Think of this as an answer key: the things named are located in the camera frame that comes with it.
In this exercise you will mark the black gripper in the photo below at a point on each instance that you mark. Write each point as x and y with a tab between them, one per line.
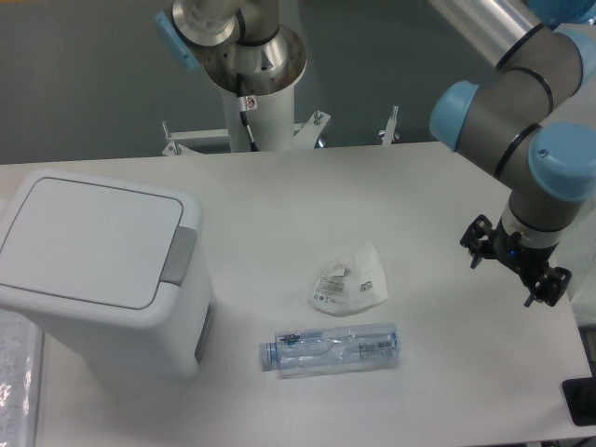
531	265

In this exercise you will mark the white plastic trash can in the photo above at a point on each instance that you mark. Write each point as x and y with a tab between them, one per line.
112	269

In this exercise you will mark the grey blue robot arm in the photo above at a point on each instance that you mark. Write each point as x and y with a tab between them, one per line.
255	61

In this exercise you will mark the black device at edge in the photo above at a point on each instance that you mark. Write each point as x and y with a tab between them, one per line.
579	394

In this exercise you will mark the white crumpled plastic wrapper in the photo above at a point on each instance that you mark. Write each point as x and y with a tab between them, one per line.
352	283

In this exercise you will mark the clear plastic water bottle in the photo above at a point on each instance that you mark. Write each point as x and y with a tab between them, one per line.
345	349

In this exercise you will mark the blue water jug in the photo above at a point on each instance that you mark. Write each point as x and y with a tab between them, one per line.
553	13

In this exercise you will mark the clear plastic paper sleeve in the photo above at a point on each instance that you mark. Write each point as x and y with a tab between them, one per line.
22	345

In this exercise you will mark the white pedestal base frame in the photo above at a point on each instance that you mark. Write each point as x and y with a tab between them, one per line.
307	135

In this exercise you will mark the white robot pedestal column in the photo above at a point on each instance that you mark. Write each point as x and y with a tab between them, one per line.
270	118

